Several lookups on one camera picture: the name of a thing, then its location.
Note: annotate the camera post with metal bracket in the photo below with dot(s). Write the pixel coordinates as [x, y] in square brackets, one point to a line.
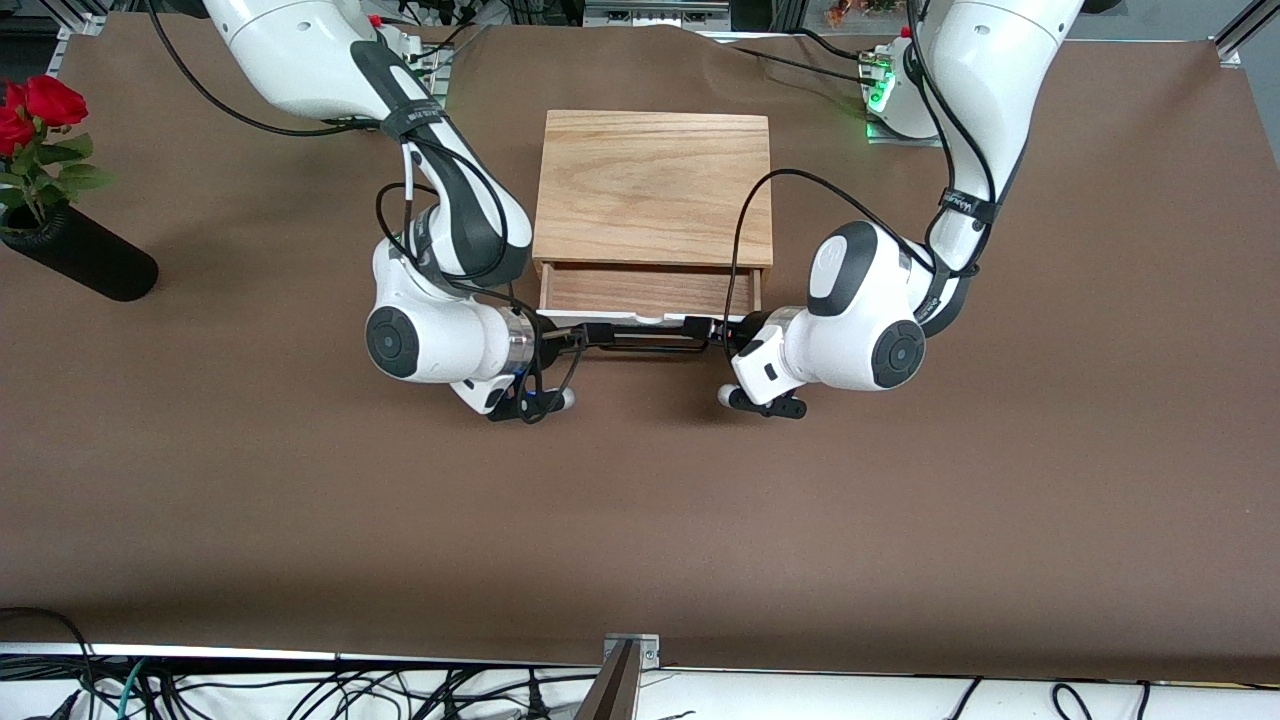
[622, 680]

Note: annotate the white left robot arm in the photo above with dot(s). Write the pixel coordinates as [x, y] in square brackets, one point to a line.
[860, 340]

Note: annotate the orange artificial flowers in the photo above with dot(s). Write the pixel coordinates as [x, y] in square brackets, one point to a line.
[845, 12]

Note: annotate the grey metal rack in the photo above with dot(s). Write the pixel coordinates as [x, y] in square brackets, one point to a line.
[650, 15]

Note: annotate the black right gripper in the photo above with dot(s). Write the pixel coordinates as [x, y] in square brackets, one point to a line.
[560, 341]

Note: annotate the light wooden drawer cabinet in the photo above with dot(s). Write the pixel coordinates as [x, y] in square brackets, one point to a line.
[650, 180]

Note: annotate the red artificial roses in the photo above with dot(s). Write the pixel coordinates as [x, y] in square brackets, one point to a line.
[50, 100]

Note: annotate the brown table cover sheet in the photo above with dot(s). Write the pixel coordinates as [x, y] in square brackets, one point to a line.
[640, 480]

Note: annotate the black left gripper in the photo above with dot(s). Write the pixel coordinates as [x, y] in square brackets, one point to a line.
[743, 331]

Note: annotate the black cylindrical vase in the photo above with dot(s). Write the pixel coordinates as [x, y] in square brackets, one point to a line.
[90, 260]

